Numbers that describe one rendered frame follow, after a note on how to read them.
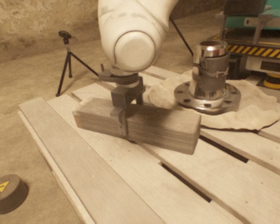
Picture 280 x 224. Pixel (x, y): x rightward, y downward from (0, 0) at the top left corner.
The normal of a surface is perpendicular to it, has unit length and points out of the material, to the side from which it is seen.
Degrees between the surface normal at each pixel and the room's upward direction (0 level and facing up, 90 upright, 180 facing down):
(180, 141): 90
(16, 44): 90
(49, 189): 0
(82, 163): 0
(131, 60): 95
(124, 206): 0
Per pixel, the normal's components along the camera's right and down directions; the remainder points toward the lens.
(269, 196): -0.09, -0.84
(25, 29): 0.64, 0.36
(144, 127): -0.42, 0.52
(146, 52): 0.03, 0.62
